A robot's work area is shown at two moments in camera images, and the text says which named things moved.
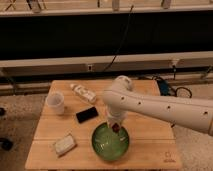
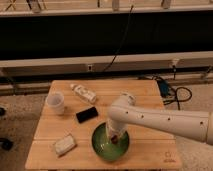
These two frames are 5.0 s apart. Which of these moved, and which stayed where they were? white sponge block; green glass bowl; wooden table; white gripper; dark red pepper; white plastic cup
Moved: white gripper; dark red pepper
Stayed: white sponge block; wooden table; green glass bowl; white plastic cup
